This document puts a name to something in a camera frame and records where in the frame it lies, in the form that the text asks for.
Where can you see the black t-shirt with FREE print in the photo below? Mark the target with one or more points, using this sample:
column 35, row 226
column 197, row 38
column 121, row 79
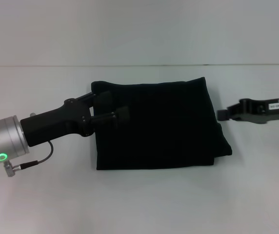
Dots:
column 159, row 126

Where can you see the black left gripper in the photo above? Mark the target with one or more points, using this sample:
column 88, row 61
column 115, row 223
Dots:
column 56, row 122

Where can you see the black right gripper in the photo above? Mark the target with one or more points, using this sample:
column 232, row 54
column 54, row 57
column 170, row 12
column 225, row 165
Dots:
column 256, row 109

